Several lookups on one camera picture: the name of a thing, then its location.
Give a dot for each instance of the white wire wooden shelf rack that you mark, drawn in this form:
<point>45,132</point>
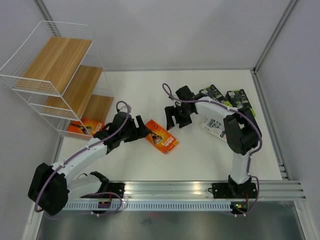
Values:
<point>58,72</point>

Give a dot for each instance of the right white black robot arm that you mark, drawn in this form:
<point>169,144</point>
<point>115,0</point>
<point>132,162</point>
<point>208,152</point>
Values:
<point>242,132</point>

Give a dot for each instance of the orange Gillette Fusion5 razor box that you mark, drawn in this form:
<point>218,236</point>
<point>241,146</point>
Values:
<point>160,138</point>

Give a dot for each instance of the white slotted cable duct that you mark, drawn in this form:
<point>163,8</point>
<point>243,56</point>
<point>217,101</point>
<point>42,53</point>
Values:
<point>93,205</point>

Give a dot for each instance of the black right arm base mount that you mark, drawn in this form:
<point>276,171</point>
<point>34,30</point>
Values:
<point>228,190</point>

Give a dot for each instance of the white Gillette SkinGuard razor pack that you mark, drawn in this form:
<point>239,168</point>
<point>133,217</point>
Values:
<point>214,127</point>

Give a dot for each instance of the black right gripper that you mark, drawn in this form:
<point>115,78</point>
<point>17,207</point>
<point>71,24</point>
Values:
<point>171,111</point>

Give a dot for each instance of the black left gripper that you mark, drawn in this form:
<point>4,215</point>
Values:
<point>139,133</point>

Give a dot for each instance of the aluminium table rail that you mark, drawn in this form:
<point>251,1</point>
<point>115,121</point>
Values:
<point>265,190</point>

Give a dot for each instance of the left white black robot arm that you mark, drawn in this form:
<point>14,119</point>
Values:
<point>53,185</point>

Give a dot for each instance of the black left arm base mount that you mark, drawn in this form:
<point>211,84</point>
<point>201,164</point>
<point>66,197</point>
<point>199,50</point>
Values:
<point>110,190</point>

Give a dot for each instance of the aluminium corner frame post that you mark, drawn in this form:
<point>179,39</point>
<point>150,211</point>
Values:
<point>275,34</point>

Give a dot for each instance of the black green razor box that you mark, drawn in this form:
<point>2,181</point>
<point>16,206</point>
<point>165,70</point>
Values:
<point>212,92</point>
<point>239,99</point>

